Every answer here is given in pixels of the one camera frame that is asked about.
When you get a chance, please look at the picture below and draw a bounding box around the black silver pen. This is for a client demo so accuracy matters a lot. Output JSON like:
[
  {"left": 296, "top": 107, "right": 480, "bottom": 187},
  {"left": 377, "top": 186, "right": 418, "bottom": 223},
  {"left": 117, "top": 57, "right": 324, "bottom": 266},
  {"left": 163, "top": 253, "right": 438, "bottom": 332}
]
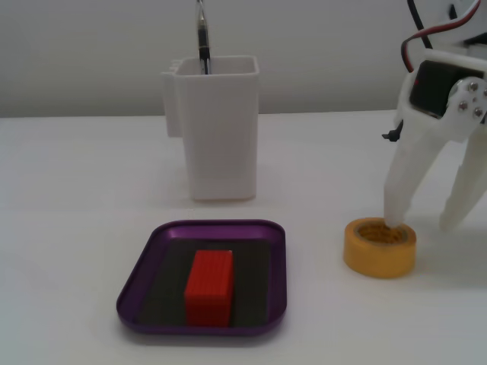
[{"left": 195, "top": 0, "right": 212, "bottom": 76}]

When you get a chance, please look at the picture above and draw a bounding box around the black servo cable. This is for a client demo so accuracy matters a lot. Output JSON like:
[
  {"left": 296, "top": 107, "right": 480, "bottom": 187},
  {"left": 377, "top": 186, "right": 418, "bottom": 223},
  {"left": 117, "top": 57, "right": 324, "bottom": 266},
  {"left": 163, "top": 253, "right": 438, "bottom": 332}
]
[{"left": 406, "top": 0, "right": 433, "bottom": 49}]

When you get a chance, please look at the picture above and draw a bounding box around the red servo cable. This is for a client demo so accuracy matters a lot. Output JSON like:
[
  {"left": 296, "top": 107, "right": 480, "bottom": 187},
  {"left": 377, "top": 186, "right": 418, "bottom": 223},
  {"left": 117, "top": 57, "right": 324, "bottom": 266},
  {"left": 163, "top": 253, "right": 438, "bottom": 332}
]
[{"left": 399, "top": 0, "right": 481, "bottom": 74}]

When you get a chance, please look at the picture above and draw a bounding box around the yellow tape roll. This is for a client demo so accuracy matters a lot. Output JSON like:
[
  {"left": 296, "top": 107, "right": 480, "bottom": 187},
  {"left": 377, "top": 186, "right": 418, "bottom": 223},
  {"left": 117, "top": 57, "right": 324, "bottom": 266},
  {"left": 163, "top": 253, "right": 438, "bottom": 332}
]
[{"left": 343, "top": 217, "right": 418, "bottom": 281}]

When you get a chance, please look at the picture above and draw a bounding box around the purple metal tray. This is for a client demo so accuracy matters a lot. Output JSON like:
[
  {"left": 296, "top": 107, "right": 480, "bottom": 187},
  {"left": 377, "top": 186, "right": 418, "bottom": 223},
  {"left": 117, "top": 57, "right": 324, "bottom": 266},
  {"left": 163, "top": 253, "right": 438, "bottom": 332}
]
[{"left": 116, "top": 218, "right": 287, "bottom": 337}]

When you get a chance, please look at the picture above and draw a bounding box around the white plastic pen holder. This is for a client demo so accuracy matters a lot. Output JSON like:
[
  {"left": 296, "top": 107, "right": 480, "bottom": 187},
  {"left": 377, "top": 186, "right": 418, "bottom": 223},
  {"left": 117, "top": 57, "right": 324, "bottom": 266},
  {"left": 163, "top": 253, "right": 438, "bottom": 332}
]
[{"left": 161, "top": 55, "right": 260, "bottom": 202}]

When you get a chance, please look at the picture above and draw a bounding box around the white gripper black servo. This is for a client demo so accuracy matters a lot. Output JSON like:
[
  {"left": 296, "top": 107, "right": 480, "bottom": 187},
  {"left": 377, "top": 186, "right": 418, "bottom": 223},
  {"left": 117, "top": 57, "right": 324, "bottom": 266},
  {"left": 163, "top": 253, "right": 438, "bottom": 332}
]
[{"left": 383, "top": 48, "right": 487, "bottom": 232}]

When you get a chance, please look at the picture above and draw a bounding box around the red ribbed block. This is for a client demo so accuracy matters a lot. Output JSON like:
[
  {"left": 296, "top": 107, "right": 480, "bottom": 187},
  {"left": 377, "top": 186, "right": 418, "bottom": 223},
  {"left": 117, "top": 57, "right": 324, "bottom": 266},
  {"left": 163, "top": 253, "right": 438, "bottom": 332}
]
[{"left": 183, "top": 249, "right": 234, "bottom": 328}]

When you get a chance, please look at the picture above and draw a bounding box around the black cable tie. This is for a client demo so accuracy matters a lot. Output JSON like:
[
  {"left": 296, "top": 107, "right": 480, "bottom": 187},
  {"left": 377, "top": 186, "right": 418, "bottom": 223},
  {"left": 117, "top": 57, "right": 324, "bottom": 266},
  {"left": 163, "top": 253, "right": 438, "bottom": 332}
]
[{"left": 381, "top": 120, "right": 403, "bottom": 144}]

